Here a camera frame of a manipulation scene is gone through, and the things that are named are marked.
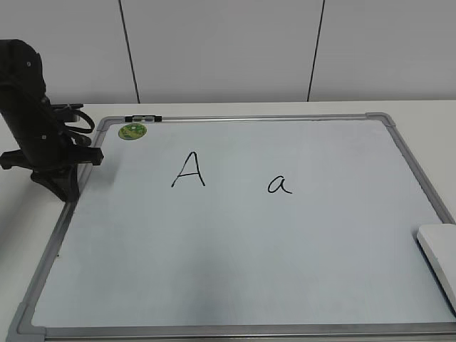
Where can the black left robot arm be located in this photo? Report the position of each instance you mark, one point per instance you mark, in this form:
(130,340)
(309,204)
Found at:
(22,75)

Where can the white whiteboard eraser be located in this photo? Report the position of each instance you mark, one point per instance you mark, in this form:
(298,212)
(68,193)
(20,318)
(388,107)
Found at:
(438,244)

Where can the black marker clip on frame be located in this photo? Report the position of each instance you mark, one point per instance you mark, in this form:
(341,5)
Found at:
(143,119)

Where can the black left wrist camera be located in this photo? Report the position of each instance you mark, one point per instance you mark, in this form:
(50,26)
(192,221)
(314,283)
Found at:
(67,113)

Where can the round green magnet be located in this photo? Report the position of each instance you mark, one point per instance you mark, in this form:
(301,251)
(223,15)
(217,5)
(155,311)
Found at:
(132,131)

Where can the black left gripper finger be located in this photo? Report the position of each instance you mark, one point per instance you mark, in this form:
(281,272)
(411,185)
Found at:
(62,182)

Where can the white board with grey frame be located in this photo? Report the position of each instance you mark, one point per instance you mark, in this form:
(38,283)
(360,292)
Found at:
(280,227)

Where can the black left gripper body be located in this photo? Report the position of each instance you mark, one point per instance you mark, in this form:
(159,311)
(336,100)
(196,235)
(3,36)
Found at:
(45,143)

